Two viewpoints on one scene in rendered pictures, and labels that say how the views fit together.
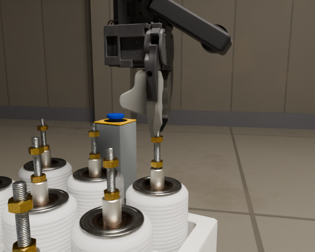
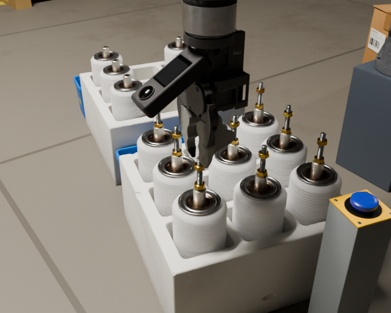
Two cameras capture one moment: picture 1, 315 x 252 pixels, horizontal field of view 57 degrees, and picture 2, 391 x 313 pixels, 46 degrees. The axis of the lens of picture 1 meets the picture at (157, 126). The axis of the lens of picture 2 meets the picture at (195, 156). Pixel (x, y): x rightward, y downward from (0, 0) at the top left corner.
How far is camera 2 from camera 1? 1.02 m
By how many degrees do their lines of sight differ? 118
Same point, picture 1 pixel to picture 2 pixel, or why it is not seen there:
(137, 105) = not seen: hidden behind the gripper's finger
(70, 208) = (214, 164)
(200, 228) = (173, 254)
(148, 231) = (156, 176)
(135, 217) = (168, 172)
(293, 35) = not seen: outside the picture
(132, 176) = (333, 281)
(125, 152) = (329, 240)
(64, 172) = (294, 183)
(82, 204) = not seen: hidden behind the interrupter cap
